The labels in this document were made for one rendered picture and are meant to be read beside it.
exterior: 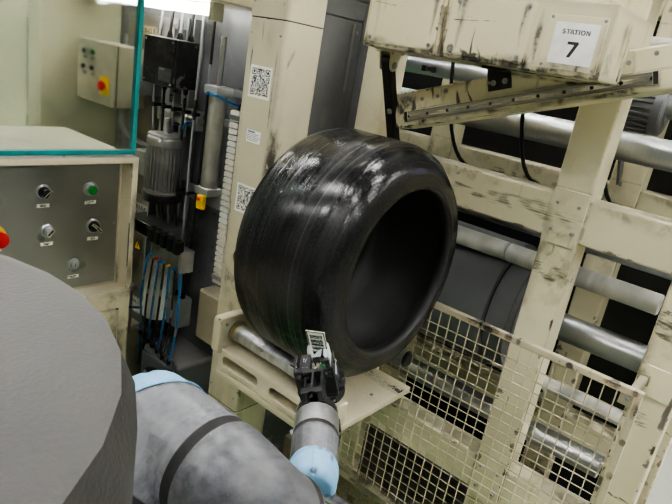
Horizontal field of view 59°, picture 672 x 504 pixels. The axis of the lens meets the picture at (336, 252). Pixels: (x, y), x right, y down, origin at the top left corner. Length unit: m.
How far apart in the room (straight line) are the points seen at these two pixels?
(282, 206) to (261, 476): 0.69
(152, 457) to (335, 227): 0.62
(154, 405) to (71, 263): 1.05
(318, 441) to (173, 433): 0.35
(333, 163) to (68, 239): 0.77
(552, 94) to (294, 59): 0.60
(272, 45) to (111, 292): 0.79
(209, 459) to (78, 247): 1.15
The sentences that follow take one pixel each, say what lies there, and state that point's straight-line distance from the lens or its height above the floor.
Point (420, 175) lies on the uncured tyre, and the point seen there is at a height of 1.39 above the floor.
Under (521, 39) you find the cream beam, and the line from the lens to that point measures 1.39.
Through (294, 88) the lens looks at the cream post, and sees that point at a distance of 1.46.
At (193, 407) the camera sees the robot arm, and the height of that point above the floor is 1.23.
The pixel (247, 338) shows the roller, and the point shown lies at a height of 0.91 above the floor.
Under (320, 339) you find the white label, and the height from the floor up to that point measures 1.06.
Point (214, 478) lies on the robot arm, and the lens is 0.60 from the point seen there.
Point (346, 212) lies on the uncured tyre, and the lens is 1.13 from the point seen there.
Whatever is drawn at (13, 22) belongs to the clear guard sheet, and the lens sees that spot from 1.49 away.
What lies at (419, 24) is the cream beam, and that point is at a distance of 1.51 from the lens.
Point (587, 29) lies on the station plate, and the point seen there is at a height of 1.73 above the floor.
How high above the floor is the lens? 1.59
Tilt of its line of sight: 18 degrees down
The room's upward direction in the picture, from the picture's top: 10 degrees clockwise
